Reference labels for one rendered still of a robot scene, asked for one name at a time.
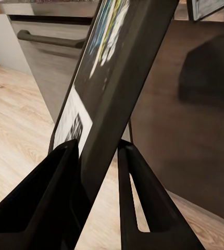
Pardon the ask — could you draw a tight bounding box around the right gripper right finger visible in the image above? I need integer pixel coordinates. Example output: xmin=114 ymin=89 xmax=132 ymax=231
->
xmin=117 ymin=139 xmax=205 ymax=250

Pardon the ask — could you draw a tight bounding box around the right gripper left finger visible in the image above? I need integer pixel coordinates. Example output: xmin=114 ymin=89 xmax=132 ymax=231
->
xmin=0 ymin=139 xmax=79 ymax=250

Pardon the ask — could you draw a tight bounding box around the poster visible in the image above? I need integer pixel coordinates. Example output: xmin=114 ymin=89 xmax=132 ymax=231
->
xmin=47 ymin=0 xmax=180 ymax=250

